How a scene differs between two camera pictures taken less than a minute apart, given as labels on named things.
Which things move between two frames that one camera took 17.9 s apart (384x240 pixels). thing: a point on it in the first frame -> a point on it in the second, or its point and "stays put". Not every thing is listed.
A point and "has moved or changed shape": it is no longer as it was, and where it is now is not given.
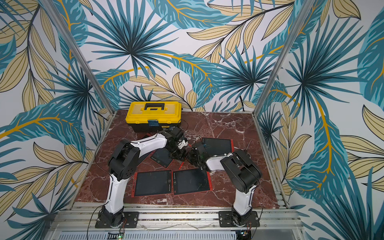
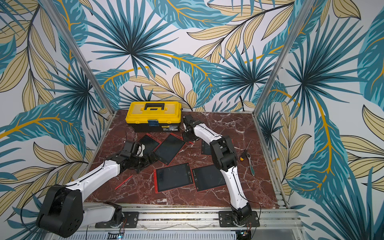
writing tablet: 191,180 has moved or changed shape
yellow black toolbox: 153,116 stays put
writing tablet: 152,182 -> 172,177
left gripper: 181,155 -> 147,161
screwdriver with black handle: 245,150 stays put
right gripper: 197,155 -> 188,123
